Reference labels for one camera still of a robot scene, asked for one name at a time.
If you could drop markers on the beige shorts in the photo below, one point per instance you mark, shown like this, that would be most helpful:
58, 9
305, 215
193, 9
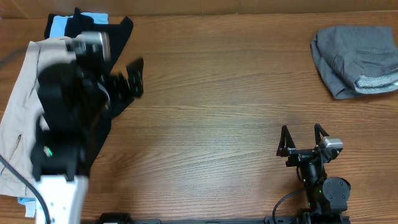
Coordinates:
24, 106

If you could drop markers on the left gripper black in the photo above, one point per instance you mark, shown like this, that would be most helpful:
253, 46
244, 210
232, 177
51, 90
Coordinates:
121, 93

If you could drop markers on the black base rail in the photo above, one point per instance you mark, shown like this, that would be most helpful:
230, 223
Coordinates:
126, 218

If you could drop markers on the black garment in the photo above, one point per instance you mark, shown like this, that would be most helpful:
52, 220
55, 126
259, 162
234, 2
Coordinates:
119, 34

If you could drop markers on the light blue garment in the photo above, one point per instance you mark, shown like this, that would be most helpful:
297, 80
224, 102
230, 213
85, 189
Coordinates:
60, 99

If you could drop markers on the grey shorts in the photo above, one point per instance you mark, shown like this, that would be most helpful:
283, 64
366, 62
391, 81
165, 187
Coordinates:
356, 60

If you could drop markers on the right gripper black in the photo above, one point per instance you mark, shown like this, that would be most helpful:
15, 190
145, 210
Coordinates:
286, 147

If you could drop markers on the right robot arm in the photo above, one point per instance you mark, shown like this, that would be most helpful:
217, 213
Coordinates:
327, 196

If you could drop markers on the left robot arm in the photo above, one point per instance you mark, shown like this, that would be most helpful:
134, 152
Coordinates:
79, 101

